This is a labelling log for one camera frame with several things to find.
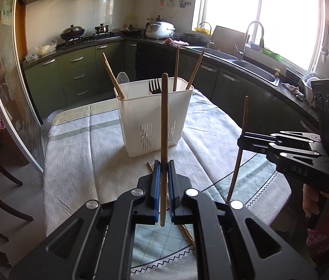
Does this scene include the steel double sink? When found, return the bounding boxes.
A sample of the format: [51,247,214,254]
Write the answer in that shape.
[194,45,280,86]

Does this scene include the white rice cooker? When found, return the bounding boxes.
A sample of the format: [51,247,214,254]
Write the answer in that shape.
[146,21,176,40]

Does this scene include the condiment bottles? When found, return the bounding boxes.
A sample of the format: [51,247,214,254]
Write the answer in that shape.
[145,15,161,31]

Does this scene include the gas stove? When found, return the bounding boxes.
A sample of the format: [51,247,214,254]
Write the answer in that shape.
[62,32,122,49]

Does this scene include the green plastic containers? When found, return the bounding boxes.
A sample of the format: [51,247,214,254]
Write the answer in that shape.
[248,42,283,62]

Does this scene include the white dish rack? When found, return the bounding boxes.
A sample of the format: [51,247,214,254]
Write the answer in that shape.
[301,74,321,102]

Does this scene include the black wok with lid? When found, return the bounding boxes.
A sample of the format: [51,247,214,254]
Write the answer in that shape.
[60,25,85,41]

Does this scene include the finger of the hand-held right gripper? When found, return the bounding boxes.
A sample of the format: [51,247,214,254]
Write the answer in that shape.
[240,132,323,145]
[237,137,328,167]

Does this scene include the pink cloth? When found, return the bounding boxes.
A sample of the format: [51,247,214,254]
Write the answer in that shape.
[164,38,189,46]

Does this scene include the light wooden chopstick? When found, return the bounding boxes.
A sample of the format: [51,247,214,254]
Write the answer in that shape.
[102,52,126,98]
[103,61,127,100]

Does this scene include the pile of wooden chopsticks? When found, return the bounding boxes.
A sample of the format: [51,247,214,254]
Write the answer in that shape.
[146,162,196,245]

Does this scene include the patterned grey-green tablecloth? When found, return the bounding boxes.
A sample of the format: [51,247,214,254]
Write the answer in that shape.
[42,89,292,272]

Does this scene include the black frying pan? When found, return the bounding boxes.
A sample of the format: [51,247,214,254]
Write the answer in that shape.
[120,26,142,37]

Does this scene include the wooden cutting board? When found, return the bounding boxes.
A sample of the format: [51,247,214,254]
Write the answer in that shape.
[211,25,248,49]

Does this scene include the small chrome faucet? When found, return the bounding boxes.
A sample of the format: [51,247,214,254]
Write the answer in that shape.
[199,22,213,49]

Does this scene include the kitchen window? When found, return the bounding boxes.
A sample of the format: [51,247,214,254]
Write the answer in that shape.
[192,0,329,72]

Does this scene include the tall chrome faucet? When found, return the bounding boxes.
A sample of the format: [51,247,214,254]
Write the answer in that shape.
[235,20,265,62]

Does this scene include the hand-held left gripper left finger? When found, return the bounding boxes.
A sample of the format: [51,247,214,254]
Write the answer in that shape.
[8,160,162,280]

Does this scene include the person's right forearm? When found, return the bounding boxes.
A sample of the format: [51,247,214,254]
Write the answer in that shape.
[306,207,329,259]

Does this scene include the black plastic fork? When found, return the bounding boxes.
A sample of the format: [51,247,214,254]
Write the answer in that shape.
[148,79,161,95]

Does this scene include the white plastic bags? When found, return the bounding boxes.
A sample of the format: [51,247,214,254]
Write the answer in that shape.
[24,39,58,63]

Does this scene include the grey rag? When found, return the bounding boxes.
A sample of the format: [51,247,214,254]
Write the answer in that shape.
[281,82,305,101]

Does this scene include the brown wooden chopstick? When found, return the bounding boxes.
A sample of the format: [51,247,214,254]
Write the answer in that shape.
[159,73,169,227]
[185,48,206,91]

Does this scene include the clear plastic spoon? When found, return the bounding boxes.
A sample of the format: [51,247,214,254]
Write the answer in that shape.
[116,71,130,99]

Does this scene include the white plastic utensil holder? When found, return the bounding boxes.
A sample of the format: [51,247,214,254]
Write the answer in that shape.
[114,77,195,158]

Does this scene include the green base cabinets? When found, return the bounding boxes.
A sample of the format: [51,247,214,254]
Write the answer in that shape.
[23,39,321,140]

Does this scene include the dark kitchen countertop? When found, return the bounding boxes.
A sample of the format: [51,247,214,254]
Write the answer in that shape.
[23,33,321,120]

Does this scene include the person's right hand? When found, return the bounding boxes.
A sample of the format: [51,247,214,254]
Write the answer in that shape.
[302,184,322,221]

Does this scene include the flower-print sliding glass door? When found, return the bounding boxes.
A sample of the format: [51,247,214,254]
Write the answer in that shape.
[0,0,45,175]

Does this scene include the dark wooden chopstick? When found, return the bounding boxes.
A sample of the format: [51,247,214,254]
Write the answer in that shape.
[226,96,249,205]
[173,46,180,91]

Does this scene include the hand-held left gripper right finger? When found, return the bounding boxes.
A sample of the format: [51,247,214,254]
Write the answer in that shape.
[167,160,318,280]

